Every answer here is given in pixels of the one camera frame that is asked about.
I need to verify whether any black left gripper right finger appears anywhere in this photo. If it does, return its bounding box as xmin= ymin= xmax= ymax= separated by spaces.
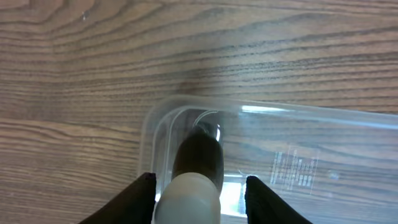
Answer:
xmin=244 ymin=176 xmax=312 ymax=224

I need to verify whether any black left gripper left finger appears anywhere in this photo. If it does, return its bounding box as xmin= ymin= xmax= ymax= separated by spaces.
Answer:
xmin=80 ymin=172 xmax=157 ymax=224

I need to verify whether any dark bottle white cap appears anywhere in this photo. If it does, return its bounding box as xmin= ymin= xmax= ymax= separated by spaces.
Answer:
xmin=154 ymin=121 xmax=224 ymax=224

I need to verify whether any clear plastic container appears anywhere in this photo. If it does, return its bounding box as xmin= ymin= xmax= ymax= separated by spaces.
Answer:
xmin=137 ymin=95 xmax=397 ymax=223

